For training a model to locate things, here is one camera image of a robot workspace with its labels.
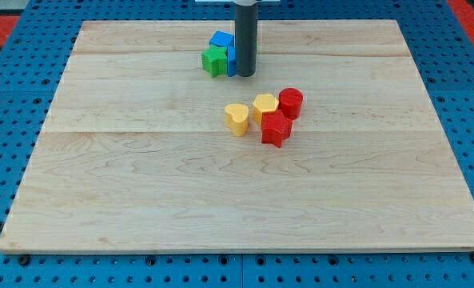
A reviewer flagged yellow heart block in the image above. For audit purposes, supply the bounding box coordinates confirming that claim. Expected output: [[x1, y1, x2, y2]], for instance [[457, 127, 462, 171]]
[[225, 103, 249, 137]]

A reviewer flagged red star block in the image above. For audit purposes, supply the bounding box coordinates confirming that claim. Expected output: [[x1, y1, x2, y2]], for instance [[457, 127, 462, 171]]
[[261, 110, 293, 148]]

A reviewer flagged yellow hexagon block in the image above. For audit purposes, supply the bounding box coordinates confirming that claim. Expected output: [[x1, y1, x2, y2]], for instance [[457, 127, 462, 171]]
[[253, 94, 279, 126]]

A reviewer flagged red cylinder block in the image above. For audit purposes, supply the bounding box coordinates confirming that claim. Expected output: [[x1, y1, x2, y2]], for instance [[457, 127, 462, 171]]
[[279, 87, 304, 120]]

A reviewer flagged green star block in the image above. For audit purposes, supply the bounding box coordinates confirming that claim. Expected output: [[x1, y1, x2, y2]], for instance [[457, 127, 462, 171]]
[[201, 45, 228, 78]]

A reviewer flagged blue block beside rod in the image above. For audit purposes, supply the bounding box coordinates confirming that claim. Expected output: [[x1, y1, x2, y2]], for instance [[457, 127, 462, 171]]
[[227, 46, 237, 77]]

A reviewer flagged light wooden board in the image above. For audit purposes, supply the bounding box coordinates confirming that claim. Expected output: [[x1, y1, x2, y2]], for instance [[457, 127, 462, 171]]
[[0, 20, 474, 254]]

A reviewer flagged blue cube block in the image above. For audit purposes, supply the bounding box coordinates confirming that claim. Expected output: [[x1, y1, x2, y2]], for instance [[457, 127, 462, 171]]
[[209, 30, 235, 48]]

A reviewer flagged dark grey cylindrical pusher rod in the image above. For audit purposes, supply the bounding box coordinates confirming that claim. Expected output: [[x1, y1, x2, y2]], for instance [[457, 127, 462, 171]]
[[234, 1, 258, 77]]

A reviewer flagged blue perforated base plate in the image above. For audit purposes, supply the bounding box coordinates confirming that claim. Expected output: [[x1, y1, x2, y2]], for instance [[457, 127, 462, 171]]
[[0, 1, 474, 287]]

